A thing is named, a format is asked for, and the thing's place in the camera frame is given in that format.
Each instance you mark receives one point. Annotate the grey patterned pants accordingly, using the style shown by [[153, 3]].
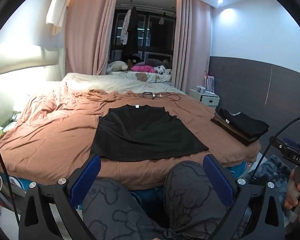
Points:
[[190, 200]]

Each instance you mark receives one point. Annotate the black t-shirt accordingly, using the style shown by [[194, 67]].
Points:
[[145, 135]]

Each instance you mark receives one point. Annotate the blue grey fluffy rug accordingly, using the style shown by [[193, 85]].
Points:
[[272, 172]]

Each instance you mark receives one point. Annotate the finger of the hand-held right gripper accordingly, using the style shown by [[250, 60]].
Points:
[[278, 146]]

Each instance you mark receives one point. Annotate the dark bear plush toy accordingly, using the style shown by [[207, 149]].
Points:
[[132, 60]]

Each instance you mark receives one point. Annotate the white hanging garment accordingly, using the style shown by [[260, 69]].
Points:
[[57, 7]]

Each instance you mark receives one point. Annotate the grey plush toy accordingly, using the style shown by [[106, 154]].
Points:
[[156, 62]]

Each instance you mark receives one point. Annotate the pink curtain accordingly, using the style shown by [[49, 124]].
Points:
[[190, 45], [87, 35]]

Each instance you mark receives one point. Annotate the cream plush toy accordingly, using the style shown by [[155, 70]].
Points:
[[118, 66]]

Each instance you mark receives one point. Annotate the cream bed sheet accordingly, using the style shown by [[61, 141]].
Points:
[[110, 82]]

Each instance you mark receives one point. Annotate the pink cloth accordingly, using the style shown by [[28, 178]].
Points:
[[142, 68]]

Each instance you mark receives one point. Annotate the floral hanging garment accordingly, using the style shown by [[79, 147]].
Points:
[[125, 27]]

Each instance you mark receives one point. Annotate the white nightstand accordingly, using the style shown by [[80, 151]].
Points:
[[207, 100]]

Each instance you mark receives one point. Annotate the black and white plush toy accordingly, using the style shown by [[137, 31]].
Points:
[[162, 70]]

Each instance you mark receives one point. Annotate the stack of folded clothes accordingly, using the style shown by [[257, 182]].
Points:
[[242, 125]]

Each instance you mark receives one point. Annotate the brown blanket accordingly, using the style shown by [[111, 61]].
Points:
[[52, 135]]

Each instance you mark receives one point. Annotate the black hanging garment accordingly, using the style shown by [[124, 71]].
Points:
[[132, 30]]

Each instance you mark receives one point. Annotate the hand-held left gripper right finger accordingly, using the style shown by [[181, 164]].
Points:
[[217, 180]]

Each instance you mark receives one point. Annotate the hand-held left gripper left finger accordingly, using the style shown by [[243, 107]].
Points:
[[86, 180]]

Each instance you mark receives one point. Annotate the blue printed bed sheet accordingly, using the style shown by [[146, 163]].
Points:
[[22, 183]]

